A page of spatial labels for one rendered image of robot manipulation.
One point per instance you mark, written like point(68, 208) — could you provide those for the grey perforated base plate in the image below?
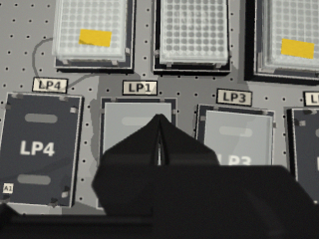
point(26, 40)

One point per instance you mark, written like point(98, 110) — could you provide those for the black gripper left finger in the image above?
point(139, 147)

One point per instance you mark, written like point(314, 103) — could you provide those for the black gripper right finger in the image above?
point(180, 148)

